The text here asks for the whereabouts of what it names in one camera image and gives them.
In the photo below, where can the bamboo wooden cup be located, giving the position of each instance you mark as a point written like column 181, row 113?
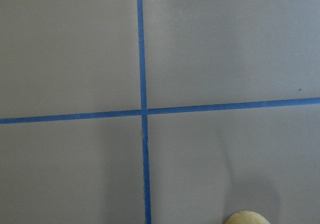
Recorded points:
column 246, row 217

